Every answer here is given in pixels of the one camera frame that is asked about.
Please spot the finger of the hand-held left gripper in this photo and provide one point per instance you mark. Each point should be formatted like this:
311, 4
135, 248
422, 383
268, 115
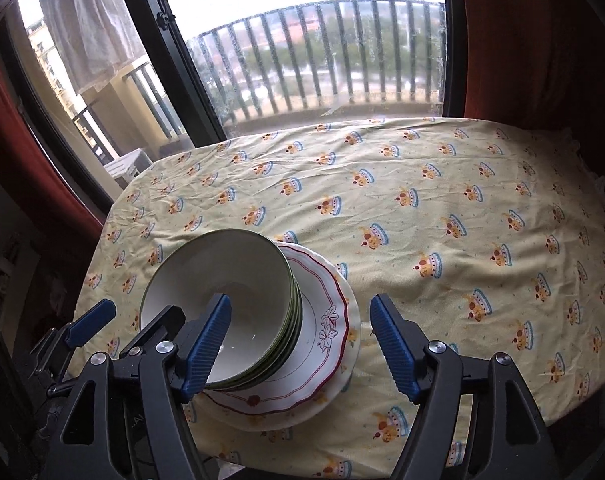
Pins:
157, 322
90, 322

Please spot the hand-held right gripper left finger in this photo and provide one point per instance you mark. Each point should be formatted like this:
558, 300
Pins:
207, 350

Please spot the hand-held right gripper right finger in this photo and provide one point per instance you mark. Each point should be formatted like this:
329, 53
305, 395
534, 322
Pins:
395, 350

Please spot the white plate with red flower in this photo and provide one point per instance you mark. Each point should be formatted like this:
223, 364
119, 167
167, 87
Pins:
322, 340

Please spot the grey-white floral ceramic bowl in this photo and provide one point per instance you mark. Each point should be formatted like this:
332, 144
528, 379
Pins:
295, 305
300, 312
222, 270

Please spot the large white scalloped deep plate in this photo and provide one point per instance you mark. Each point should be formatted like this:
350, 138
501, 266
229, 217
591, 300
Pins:
267, 422

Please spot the yellow printed tablecloth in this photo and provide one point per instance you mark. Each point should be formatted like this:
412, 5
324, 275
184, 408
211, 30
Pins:
432, 220

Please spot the white outdoor air conditioner unit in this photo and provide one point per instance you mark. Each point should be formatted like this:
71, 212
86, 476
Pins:
127, 165

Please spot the white hanging cloth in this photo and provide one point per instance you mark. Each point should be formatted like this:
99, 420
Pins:
92, 25

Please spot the red curtain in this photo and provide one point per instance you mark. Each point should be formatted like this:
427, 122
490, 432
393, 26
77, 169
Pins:
532, 60

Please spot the balcony railing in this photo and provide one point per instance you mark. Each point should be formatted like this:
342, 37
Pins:
302, 7

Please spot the dark window frame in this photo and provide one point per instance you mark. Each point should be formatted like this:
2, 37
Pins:
175, 60

